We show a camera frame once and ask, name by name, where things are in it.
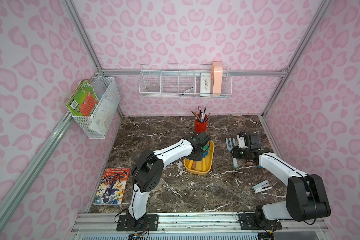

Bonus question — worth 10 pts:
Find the light blue hand fork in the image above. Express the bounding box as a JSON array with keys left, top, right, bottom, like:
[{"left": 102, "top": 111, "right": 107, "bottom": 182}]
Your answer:
[{"left": 226, "top": 138, "right": 239, "bottom": 169}]

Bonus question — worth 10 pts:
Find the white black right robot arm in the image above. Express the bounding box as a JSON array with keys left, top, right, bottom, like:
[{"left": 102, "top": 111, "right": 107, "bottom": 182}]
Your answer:
[{"left": 226, "top": 133, "right": 332, "bottom": 225}]

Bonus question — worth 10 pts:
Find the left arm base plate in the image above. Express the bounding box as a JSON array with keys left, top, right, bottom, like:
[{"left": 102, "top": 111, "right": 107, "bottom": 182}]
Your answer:
[{"left": 116, "top": 214, "right": 159, "bottom": 232}]

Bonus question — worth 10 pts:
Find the pink box on shelf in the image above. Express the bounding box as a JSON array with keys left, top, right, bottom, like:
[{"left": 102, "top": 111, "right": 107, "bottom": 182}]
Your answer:
[{"left": 211, "top": 62, "right": 223, "bottom": 96}]

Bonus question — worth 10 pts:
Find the white stapler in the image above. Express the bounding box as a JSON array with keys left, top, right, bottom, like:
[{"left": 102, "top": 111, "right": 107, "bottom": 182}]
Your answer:
[{"left": 252, "top": 180, "right": 273, "bottom": 194}]

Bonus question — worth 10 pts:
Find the pen on shelf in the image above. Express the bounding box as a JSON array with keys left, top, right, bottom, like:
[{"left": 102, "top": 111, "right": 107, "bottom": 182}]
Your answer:
[{"left": 179, "top": 88, "right": 194, "bottom": 97}]

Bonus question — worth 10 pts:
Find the white mesh wall basket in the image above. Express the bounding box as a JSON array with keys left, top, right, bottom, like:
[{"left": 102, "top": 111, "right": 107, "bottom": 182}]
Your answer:
[{"left": 72, "top": 77, "right": 121, "bottom": 139}]

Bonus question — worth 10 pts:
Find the comic book on table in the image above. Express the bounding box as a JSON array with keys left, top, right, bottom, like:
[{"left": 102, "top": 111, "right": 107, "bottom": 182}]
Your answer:
[{"left": 93, "top": 168, "right": 131, "bottom": 205}]

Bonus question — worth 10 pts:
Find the white wire wall shelf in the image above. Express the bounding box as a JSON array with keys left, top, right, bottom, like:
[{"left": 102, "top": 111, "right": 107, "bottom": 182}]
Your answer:
[{"left": 139, "top": 64, "right": 232, "bottom": 98}]

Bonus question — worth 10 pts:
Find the yellow plastic storage box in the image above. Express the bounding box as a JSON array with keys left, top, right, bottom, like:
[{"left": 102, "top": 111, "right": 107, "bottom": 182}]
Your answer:
[{"left": 184, "top": 141, "right": 215, "bottom": 175}]

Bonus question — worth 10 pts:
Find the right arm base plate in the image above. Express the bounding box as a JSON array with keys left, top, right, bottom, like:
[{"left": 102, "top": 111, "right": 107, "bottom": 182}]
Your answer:
[{"left": 235, "top": 212, "right": 283, "bottom": 231}]

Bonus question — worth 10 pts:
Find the green red book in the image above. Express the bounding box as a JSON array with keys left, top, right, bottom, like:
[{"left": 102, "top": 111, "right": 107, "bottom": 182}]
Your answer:
[{"left": 66, "top": 79, "right": 100, "bottom": 117}]

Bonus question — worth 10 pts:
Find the white card on shelf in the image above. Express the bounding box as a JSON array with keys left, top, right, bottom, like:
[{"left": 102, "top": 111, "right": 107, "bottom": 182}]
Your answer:
[{"left": 200, "top": 73, "right": 212, "bottom": 97}]

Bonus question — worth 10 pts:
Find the red pencil cup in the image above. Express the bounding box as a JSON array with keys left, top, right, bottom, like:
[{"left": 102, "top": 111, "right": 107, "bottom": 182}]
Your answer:
[{"left": 195, "top": 118, "right": 208, "bottom": 134}]

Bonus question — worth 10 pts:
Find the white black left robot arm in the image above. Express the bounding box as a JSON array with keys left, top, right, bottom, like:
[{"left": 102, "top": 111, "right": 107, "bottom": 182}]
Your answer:
[{"left": 126, "top": 132, "right": 211, "bottom": 223}]

